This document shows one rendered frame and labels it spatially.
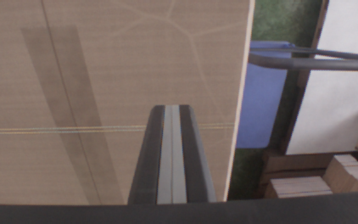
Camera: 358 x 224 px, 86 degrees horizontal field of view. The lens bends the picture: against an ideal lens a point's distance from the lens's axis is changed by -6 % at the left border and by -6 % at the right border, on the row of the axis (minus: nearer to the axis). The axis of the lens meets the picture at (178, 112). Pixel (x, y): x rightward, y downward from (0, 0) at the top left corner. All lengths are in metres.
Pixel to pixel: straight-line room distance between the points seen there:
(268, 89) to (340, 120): 0.72
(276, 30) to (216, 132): 1.25
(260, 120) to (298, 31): 0.59
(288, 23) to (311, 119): 0.68
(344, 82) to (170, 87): 1.55
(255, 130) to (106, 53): 1.29
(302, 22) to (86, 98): 1.40
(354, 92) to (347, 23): 0.48
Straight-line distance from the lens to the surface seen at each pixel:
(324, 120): 1.76
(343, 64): 0.55
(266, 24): 1.40
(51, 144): 0.26
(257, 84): 1.27
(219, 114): 0.21
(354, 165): 2.05
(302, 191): 1.94
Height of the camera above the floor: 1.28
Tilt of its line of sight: 61 degrees down
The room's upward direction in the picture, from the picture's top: 176 degrees clockwise
